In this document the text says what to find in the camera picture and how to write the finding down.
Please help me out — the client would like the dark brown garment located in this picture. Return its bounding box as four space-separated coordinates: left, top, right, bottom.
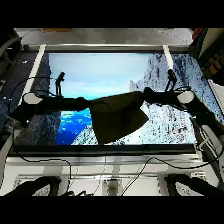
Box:
79 91 150 146

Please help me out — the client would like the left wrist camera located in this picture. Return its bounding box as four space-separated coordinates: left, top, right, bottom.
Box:
54 71 67 98

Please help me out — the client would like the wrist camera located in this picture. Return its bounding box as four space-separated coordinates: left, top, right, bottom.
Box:
165 68 179 93
54 71 67 98

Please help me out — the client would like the black cable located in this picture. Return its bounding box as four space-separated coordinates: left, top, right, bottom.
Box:
120 153 223 197
7 75 58 116
12 145 74 197

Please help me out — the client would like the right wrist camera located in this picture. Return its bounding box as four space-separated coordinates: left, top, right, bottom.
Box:
165 68 179 93

